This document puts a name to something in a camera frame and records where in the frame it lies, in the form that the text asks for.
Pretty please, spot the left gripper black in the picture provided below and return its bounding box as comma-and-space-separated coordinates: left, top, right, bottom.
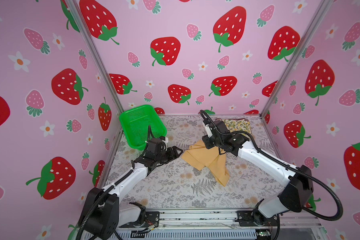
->
154, 145, 183, 165

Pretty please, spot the yellow lemon print skirt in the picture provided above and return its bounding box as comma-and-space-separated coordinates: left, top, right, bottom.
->
222, 119, 252, 134

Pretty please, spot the tan cloth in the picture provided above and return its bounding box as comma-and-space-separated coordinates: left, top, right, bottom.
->
181, 140, 230, 187

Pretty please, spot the red plaid skirt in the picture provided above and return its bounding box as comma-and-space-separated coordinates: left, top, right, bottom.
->
214, 119, 252, 136

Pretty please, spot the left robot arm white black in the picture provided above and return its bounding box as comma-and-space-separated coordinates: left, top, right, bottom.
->
76, 127, 184, 240

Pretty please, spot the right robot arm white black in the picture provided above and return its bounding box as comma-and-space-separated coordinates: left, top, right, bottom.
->
200, 110, 344, 226

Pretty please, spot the green plastic basket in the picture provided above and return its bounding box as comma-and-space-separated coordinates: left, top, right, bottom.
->
119, 105, 167, 151

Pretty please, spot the green circuit board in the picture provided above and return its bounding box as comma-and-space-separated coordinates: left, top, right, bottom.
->
256, 230, 272, 240

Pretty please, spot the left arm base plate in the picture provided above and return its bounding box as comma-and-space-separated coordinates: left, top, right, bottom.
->
120, 211, 160, 228

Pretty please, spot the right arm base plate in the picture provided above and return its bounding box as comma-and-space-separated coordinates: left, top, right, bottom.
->
235, 211, 279, 227

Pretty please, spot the aluminium mounting rail frame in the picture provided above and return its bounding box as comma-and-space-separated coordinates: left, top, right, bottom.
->
110, 209, 330, 240

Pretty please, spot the right aluminium corner post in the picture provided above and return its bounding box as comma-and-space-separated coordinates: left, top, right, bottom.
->
260, 0, 333, 120

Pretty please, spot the aluminium corner post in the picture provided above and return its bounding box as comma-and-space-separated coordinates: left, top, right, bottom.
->
64, 0, 124, 112
260, 0, 333, 120

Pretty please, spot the left aluminium corner post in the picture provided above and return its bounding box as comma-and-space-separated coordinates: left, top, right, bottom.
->
64, 0, 124, 112

